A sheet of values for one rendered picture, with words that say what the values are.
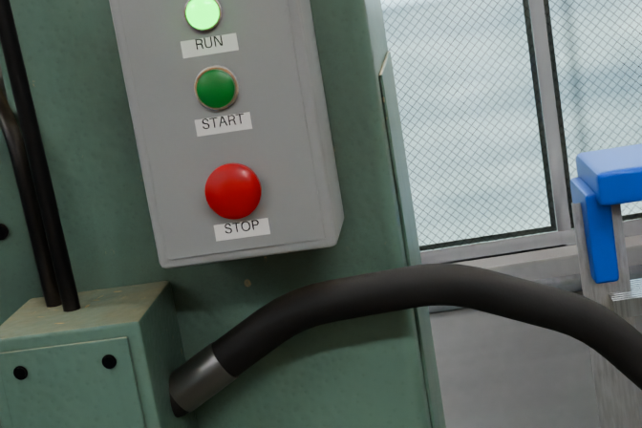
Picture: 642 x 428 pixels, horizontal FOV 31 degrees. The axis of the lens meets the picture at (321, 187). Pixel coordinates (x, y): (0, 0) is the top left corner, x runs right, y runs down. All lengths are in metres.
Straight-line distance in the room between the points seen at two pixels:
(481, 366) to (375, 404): 1.59
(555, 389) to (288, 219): 1.74
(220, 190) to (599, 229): 0.98
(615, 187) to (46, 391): 0.99
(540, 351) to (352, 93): 1.67
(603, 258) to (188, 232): 0.98
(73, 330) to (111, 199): 0.10
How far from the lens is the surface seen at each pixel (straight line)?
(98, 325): 0.65
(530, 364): 2.32
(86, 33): 0.70
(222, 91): 0.62
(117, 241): 0.72
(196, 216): 0.64
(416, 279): 0.66
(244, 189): 0.62
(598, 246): 1.55
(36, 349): 0.66
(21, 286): 0.79
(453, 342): 2.29
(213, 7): 0.62
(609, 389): 1.62
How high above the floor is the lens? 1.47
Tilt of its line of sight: 11 degrees down
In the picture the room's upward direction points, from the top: 9 degrees counter-clockwise
